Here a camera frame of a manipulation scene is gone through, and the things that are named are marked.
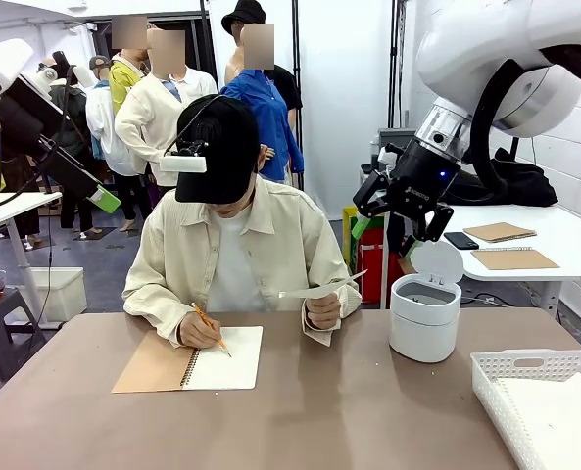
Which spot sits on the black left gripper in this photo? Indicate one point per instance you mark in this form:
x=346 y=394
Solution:
x=30 y=112

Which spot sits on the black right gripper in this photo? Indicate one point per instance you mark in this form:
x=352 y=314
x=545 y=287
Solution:
x=424 y=181

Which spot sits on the white paper sheet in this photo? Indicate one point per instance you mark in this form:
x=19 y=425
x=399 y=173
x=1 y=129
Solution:
x=319 y=290

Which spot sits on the yellow pencil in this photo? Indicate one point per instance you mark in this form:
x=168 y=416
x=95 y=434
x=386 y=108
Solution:
x=202 y=314

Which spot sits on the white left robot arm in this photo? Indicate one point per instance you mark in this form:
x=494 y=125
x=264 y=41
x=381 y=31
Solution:
x=1 y=63

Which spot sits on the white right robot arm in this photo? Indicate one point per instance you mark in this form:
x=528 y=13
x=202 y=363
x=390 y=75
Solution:
x=466 y=39

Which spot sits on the person's right forearm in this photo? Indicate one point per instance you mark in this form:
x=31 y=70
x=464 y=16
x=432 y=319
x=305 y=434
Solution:
x=148 y=303

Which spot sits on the person's left hand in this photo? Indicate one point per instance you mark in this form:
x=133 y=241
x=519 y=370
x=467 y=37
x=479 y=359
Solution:
x=322 y=313

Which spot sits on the person's right hand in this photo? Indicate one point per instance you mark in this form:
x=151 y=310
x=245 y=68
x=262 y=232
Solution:
x=199 y=333

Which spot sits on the black smartphone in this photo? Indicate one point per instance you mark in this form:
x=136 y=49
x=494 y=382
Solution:
x=461 y=240

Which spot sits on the yellow green shopping bag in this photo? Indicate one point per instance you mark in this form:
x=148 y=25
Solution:
x=347 y=245

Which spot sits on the red shopping bag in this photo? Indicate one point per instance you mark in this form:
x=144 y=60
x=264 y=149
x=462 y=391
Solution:
x=371 y=269

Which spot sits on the mannequin in white hoodie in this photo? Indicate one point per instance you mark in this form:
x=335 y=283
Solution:
x=104 y=127

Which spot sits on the grey box device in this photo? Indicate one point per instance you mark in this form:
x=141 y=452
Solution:
x=398 y=134

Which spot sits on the white desk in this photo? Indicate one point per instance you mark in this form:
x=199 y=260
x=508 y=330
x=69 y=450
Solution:
x=20 y=201

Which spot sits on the mannequin in white cardigan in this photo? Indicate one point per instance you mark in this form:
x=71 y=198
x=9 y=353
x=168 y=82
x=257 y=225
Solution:
x=143 y=117

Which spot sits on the brown closed notebook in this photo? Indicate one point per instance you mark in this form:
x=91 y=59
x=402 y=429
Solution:
x=500 y=232

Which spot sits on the white storage box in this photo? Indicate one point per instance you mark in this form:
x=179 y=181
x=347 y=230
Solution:
x=64 y=294

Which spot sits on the brown spiral notebook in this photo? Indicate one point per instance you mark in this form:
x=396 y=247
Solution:
x=515 y=259

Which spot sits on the mannequin in yellow jacket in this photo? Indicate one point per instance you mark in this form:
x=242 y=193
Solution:
x=123 y=80

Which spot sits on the black baseball cap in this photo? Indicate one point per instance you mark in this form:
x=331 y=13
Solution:
x=221 y=161

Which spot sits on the white desktop trash bin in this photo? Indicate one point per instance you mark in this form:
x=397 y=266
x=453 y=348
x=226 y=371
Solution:
x=422 y=333

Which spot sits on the person in beige shirt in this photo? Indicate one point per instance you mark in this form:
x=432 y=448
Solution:
x=270 y=235

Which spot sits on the grey plastic stool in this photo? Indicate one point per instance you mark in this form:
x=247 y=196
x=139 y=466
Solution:
x=6 y=303

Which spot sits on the white side table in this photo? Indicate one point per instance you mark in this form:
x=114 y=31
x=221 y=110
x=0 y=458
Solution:
x=564 y=230

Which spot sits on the black tripod poles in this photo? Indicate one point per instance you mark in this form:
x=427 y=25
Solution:
x=394 y=49

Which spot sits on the mannequin in blue shirt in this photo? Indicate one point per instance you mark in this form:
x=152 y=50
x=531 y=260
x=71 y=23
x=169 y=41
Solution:
x=270 y=108

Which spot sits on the mannequin in black shirt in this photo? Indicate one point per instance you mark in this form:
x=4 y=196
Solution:
x=287 y=83

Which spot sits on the black stand pole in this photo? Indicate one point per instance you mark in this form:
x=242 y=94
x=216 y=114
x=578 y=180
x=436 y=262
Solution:
x=297 y=49

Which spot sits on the white plastic mesh basket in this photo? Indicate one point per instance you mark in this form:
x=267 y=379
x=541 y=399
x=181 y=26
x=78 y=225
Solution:
x=486 y=391

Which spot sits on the spiral notebook kraft cover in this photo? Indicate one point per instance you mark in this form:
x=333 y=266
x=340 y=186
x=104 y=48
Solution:
x=231 y=367

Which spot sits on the black bucket hat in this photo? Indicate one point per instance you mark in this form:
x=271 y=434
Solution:
x=243 y=14

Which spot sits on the white paper stack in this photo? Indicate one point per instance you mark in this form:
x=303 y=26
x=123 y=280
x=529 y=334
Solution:
x=554 y=421

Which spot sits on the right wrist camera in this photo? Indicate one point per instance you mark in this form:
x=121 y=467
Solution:
x=387 y=156

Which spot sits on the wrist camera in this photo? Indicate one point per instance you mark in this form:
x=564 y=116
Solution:
x=62 y=63
x=387 y=156

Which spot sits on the white head-mounted camera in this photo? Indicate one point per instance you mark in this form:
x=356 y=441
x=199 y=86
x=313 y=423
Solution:
x=182 y=164

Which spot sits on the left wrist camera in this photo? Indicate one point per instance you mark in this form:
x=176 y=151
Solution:
x=62 y=63

